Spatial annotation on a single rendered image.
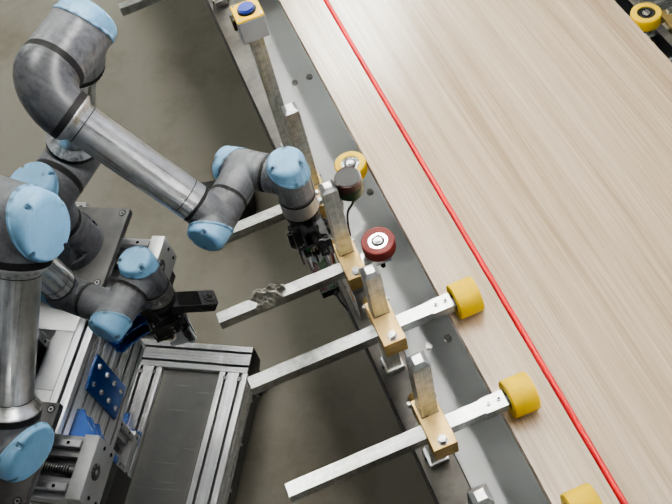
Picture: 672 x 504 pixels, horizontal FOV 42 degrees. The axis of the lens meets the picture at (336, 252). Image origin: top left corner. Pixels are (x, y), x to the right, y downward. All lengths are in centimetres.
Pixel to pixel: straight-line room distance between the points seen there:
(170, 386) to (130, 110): 149
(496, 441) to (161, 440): 108
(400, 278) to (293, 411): 75
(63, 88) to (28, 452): 63
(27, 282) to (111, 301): 32
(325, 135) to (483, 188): 71
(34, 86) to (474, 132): 111
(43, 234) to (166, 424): 136
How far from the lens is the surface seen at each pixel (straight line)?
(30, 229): 147
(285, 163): 164
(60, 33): 163
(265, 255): 322
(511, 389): 176
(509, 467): 209
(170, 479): 268
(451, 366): 219
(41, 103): 159
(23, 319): 156
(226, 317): 208
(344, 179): 190
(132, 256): 184
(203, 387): 277
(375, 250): 204
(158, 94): 391
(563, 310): 194
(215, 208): 163
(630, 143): 222
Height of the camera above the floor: 258
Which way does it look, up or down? 55 degrees down
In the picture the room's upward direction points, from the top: 17 degrees counter-clockwise
